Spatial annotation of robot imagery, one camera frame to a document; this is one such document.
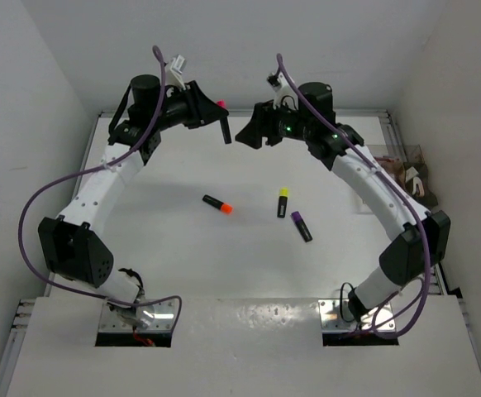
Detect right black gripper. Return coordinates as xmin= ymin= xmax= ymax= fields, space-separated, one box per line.
xmin=236 ymin=95 xmax=312 ymax=149

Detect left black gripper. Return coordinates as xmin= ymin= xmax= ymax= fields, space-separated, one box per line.
xmin=150 ymin=80 xmax=227 ymax=132

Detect pink black highlighter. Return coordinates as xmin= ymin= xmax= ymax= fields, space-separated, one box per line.
xmin=217 ymin=100 xmax=232 ymax=145

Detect yellow black highlighter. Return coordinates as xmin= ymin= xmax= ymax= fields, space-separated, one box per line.
xmin=277 ymin=187 xmax=288 ymax=218

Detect orange black highlighter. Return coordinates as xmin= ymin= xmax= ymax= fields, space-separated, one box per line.
xmin=202 ymin=194 xmax=233 ymax=214

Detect purple black highlighter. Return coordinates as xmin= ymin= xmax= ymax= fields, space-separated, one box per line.
xmin=291 ymin=211 xmax=312 ymax=242

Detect red gel pen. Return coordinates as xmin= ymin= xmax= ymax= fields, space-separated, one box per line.
xmin=374 ymin=156 xmax=396 ymax=162

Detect pink eraser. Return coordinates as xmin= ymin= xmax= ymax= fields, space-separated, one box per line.
xmin=412 ymin=176 xmax=426 ymax=198

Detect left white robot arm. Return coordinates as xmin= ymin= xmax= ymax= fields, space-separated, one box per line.
xmin=38 ymin=74 xmax=231 ymax=308

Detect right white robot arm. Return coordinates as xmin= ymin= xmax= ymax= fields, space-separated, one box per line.
xmin=236 ymin=77 xmax=450 ymax=320

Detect clear acrylic container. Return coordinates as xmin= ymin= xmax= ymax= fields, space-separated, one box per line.
xmin=369 ymin=145 xmax=438 ymax=210

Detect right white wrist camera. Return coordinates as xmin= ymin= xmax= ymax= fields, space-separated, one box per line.
xmin=267 ymin=71 xmax=297 ymax=108

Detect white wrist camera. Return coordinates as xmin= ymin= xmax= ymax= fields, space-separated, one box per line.
xmin=267 ymin=71 xmax=297 ymax=108
xmin=164 ymin=55 xmax=187 ymax=90

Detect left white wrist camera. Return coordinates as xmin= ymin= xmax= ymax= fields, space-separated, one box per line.
xmin=164 ymin=55 xmax=187 ymax=90

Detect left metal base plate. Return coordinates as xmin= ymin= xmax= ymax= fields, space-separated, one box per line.
xmin=98 ymin=299 xmax=178 ymax=333

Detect metal base plate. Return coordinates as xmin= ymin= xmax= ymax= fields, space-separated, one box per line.
xmin=98 ymin=299 xmax=178 ymax=333
xmin=318 ymin=299 xmax=397 ymax=335

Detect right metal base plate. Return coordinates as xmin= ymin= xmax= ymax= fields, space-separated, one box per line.
xmin=318 ymin=299 xmax=397 ymax=335

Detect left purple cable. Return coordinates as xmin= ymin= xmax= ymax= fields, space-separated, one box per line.
xmin=17 ymin=45 xmax=183 ymax=332

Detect purple cable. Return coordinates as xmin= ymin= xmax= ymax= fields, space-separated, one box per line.
xmin=275 ymin=53 xmax=431 ymax=340
xmin=17 ymin=45 xmax=183 ymax=332

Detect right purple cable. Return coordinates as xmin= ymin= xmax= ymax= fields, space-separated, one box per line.
xmin=275 ymin=53 xmax=431 ymax=340

